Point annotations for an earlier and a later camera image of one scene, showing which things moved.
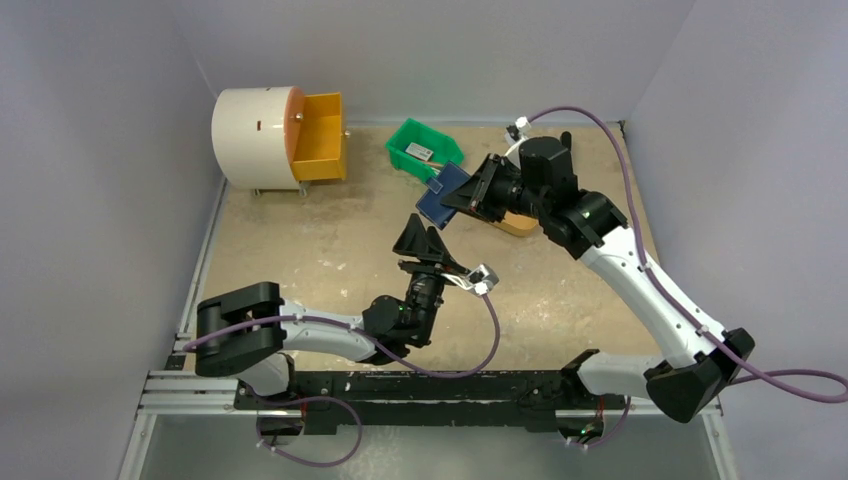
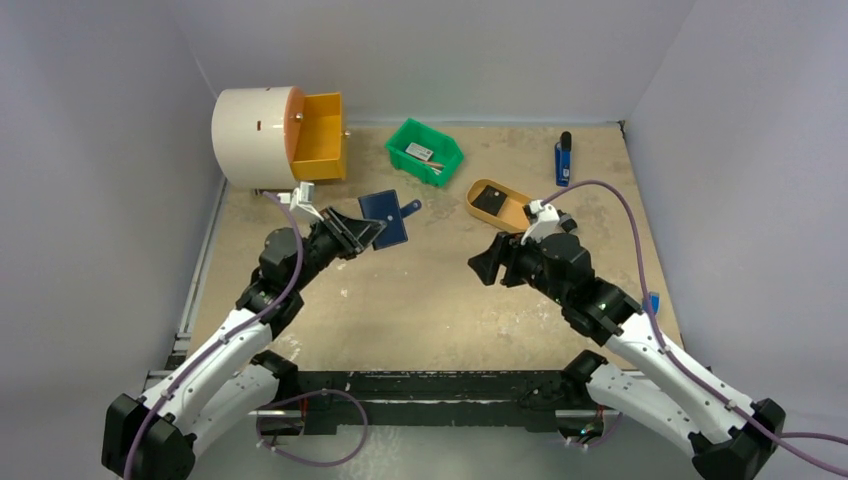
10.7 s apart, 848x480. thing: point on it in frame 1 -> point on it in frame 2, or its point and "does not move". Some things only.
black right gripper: [486, 187] -> [502, 260]
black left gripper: [415, 240] -> [351, 235]
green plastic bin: [420, 150] does not move
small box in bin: [419, 152] does not move
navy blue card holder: [430, 204] -> [385, 206]
